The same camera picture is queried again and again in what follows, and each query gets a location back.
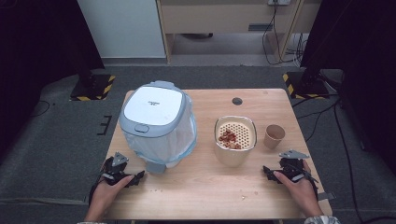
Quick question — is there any black wrist strap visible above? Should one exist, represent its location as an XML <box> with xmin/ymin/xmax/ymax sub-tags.
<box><xmin>303</xmin><ymin>172</ymin><xmax>320</xmax><ymax>200</ymax></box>
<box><xmin>88</xmin><ymin>174</ymin><xmax>108</xmax><ymax>207</ymax></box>

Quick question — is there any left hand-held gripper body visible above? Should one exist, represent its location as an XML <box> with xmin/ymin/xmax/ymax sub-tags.
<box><xmin>101</xmin><ymin>151</ymin><xmax>134</xmax><ymax>187</ymax></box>

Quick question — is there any light wooden desk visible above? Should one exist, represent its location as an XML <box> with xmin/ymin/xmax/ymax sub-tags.
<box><xmin>155</xmin><ymin>0</ymin><xmax>322</xmax><ymax>64</ymax></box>

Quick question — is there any brown paper cup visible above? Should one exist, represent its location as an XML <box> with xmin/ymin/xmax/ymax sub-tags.
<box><xmin>263</xmin><ymin>124</ymin><xmax>286</xmax><ymax>150</ymax></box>

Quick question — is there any person's right hand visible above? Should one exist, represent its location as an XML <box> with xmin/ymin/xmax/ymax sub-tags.
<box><xmin>273</xmin><ymin>161</ymin><xmax>325</xmax><ymax>218</ymax></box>

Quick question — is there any black right wrist strap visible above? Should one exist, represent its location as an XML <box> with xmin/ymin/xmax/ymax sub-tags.
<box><xmin>303</xmin><ymin>172</ymin><xmax>320</xmax><ymax>200</ymax></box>

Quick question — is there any black hanging cable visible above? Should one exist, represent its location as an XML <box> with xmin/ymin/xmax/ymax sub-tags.
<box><xmin>261</xmin><ymin>0</ymin><xmax>301</xmax><ymax>66</ymax></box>

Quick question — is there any black left wrist strap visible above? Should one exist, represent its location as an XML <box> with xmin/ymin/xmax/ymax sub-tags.
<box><xmin>88</xmin><ymin>174</ymin><xmax>108</xmax><ymax>207</ymax></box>

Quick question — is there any person's left hand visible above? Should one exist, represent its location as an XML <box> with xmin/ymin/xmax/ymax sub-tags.
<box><xmin>85</xmin><ymin>175</ymin><xmax>135</xmax><ymax>222</ymax></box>

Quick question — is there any beige strainer container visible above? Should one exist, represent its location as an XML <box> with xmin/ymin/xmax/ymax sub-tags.
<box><xmin>213</xmin><ymin>115</ymin><xmax>258</xmax><ymax>168</ymax></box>

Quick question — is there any black striped stand base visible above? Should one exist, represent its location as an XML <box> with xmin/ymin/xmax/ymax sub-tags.
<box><xmin>69</xmin><ymin>69</ymin><xmax>117</xmax><ymax>102</ymax></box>
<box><xmin>281</xmin><ymin>66</ymin><xmax>332</xmax><ymax>101</ymax></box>

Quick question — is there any white cabinet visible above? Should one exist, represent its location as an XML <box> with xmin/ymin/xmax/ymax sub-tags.
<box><xmin>77</xmin><ymin>0</ymin><xmax>167</xmax><ymax>60</ymax></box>

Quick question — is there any pile of red food scraps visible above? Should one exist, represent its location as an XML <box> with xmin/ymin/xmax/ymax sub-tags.
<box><xmin>218</xmin><ymin>128</ymin><xmax>243</xmax><ymax>150</ymax></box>

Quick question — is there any black floor cable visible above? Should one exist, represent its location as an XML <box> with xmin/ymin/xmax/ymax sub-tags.
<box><xmin>291</xmin><ymin>92</ymin><xmax>340</xmax><ymax>108</ymax></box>
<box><xmin>296</xmin><ymin>102</ymin><xmax>340</xmax><ymax>143</ymax></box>
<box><xmin>333</xmin><ymin>104</ymin><xmax>396</xmax><ymax>224</ymax></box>

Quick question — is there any translucent plastic bin liner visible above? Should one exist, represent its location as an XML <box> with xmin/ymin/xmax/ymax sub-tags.
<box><xmin>120</xmin><ymin>104</ymin><xmax>198</xmax><ymax>166</ymax></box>

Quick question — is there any black curtain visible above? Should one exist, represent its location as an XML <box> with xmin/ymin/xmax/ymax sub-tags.
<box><xmin>299</xmin><ymin>0</ymin><xmax>396</xmax><ymax>176</ymax></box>
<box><xmin>0</xmin><ymin>0</ymin><xmax>106</xmax><ymax>160</ymax></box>

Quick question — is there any blue-grey pedal trash bin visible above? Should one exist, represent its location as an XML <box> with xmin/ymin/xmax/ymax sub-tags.
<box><xmin>118</xmin><ymin>79</ymin><xmax>198</xmax><ymax>175</ymax></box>

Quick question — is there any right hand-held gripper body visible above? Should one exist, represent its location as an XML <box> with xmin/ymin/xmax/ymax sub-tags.
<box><xmin>278</xmin><ymin>149</ymin><xmax>310</xmax><ymax>183</ymax></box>

